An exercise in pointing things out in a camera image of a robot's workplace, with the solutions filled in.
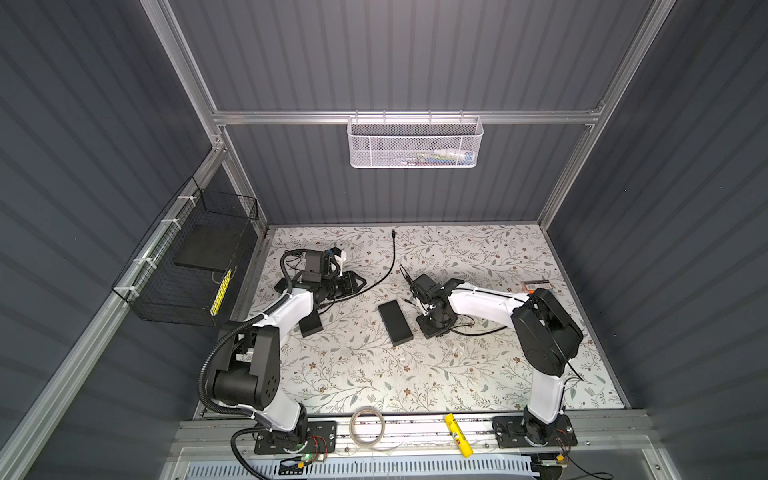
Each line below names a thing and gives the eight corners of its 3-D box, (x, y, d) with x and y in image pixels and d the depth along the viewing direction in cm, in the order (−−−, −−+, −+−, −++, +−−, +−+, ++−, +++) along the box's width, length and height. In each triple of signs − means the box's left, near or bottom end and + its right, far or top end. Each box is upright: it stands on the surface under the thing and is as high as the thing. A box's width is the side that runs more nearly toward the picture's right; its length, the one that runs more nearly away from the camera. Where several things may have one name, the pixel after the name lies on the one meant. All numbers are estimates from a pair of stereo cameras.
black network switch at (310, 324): (303, 338, 93) (302, 335, 91) (299, 321, 96) (297, 318, 94) (324, 329, 94) (322, 326, 93) (318, 314, 98) (317, 310, 96)
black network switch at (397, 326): (392, 346, 91) (393, 343, 89) (378, 308, 99) (378, 305, 97) (413, 338, 92) (413, 336, 91) (397, 302, 101) (397, 298, 99)
